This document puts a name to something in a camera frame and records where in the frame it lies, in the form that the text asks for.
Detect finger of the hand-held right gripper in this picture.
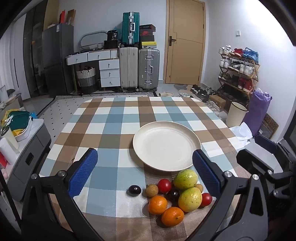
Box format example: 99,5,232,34
254,134,296,172
236,149,296,200

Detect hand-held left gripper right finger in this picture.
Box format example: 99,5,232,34
185,149,271,241

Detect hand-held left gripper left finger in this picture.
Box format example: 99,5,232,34
21,148,104,241

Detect green citrus fruit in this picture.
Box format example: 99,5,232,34
173,169,199,191
178,187,203,212

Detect red cherry tomato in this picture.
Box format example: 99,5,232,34
201,193,213,207
158,179,172,194

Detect cream round plate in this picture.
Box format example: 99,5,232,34
132,121,201,172

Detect dark purple plum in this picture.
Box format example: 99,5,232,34
128,185,142,197
167,189,180,202

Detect orange mandarin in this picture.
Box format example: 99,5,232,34
161,207,185,227
148,195,168,215

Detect brown doormat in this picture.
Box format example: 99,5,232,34
261,113,279,138

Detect white crumpled paper bag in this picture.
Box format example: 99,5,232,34
230,122,253,145

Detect purple bag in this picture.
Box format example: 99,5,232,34
243,89,273,136

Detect white waste bin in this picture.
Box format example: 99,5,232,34
226,101,248,128

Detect checkered tablecloth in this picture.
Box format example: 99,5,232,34
38,96,262,241

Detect grey side cart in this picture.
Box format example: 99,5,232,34
6,118,52,202

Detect cardboard box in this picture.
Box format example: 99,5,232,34
209,94,226,110

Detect wooden shoe rack with shoes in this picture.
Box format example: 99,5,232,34
218,45,260,102

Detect shoes on floor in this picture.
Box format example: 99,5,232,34
190,85,216,103

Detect white tumbler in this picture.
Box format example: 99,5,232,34
1,126,19,151

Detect teal bag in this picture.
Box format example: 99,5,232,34
6,111,31,131

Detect woven laundry basket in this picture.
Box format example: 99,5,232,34
76,66,97,93

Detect white drawer desk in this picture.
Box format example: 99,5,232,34
66,49,121,93

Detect beige suitcase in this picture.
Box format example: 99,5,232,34
120,46,139,91

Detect dark grey refrigerator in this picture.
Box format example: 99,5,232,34
42,23,74,95

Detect silver suitcase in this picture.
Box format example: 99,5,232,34
138,48,160,91

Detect wooden door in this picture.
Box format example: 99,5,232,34
163,0,206,85

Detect oval mirror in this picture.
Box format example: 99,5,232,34
79,31,108,50

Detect black bag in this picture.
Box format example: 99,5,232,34
104,30,119,49

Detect stack of shoe boxes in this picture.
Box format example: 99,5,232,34
139,24,157,49

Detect teal suitcase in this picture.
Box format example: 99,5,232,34
122,12,140,45

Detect cardboard boxes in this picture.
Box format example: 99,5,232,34
44,9,77,26

